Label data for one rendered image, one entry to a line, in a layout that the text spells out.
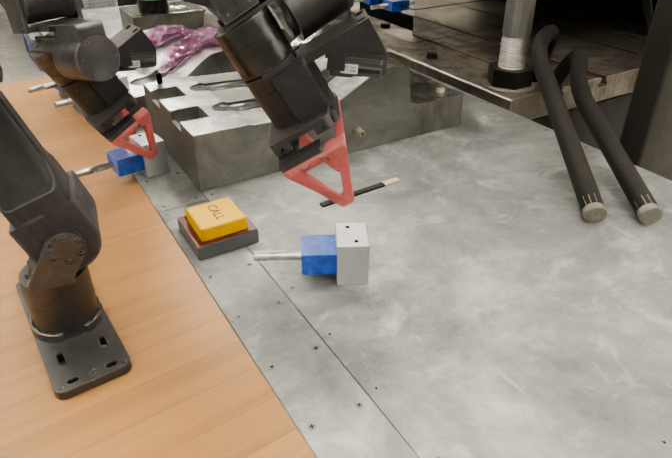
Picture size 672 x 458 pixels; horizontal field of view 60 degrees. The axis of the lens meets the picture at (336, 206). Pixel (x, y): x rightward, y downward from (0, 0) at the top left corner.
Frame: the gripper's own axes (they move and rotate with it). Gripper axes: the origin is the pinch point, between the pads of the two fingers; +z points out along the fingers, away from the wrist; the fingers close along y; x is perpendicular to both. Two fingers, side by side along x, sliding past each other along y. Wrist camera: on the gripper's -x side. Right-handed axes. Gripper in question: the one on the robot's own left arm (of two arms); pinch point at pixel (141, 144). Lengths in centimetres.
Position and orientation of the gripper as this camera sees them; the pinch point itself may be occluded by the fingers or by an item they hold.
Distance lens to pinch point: 94.8
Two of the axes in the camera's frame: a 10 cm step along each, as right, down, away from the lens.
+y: -6.3, -3.9, 6.7
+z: 3.8, 6.0, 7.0
